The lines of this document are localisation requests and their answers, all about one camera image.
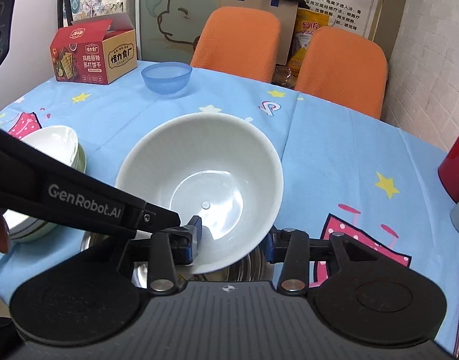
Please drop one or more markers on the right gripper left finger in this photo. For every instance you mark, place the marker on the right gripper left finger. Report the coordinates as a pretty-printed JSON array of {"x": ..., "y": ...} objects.
[{"x": 170, "y": 248}]

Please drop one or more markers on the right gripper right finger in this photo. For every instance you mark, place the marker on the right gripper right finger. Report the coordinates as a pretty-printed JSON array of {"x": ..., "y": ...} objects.
[{"x": 290, "y": 247}]

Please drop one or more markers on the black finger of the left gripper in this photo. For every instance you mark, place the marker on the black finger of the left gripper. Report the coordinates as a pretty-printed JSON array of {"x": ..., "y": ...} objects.
[{"x": 155, "y": 218}]

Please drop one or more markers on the stainless steel bowl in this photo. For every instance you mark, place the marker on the stainless steel bowl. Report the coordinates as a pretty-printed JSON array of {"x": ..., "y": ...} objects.
[{"x": 252, "y": 267}]

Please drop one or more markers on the white floral plate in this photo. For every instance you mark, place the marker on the white floral plate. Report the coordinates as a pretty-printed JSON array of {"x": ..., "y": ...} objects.
[{"x": 60, "y": 143}]

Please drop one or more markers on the white ceramic bowl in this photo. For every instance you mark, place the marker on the white ceramic bowl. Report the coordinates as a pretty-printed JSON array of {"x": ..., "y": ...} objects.
[{"x": 218, "y": 167}]

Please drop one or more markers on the blue plastic bowl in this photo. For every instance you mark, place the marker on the blue plastic bowl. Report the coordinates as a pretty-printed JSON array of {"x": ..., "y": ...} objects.
[{"x": 166, "y": 78}]

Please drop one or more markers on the person's left hand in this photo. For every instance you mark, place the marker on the person's left hand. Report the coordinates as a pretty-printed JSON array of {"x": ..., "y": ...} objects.
[{"x": 5, "y": 245}]

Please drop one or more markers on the blue cartoon tablecloth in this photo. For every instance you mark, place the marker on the blue cartoon tablecloth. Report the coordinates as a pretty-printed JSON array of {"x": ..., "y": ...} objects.
[{"x": 336, "y": 161}]

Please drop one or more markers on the red cracker box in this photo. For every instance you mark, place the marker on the red cracker box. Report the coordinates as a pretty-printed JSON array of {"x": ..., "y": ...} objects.
[{"x": 96, "y": 50}]

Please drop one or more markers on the red thermos jug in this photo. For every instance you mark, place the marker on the red thermos jug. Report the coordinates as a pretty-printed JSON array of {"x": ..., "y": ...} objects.
[{"x": 448, "y": 172}]

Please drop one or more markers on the right orange chair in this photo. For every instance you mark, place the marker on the right orange chair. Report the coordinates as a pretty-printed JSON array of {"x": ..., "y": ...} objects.
[{"x": 346, "y": 69}]

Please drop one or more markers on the orange chair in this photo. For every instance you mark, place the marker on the orange chair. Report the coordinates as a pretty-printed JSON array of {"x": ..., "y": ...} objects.
[
  {"x": 239, "y": 41},
  {"x": 346, "y": 69}
]

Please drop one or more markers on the left orange chair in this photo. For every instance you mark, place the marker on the left orange chair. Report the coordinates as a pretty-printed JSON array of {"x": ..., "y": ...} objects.
[{"x": 239, "y": 41}]

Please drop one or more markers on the yellow snack bag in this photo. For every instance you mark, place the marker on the yellow snack bag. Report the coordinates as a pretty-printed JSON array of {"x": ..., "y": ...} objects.
[{"x": 307, "y": 22}]

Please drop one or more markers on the brown cardboard box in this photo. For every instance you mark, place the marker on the brown cardboard box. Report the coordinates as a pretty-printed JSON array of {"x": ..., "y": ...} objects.
[{"x": 286, "y": 13}]

